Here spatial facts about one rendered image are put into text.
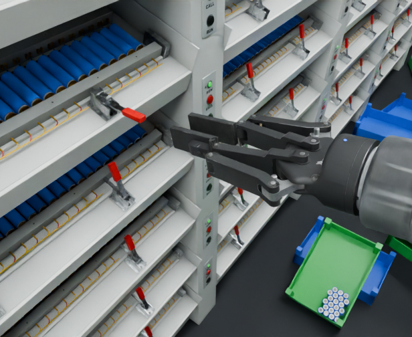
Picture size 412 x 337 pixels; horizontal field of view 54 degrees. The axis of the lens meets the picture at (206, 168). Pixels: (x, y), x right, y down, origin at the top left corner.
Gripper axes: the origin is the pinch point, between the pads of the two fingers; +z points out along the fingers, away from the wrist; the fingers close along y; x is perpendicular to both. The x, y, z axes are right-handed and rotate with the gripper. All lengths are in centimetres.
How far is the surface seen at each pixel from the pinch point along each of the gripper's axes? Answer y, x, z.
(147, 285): 5, -56, 33
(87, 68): 2.2, 5.0, 23.1
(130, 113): -0.7, 1.0, 12.0
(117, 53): 8.3, 5.0, 23.0
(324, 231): 69, -84, 14
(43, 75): -3.8, 6.3, 25.1
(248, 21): 39.7, 0.5, 18.5
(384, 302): 63, -102, -11
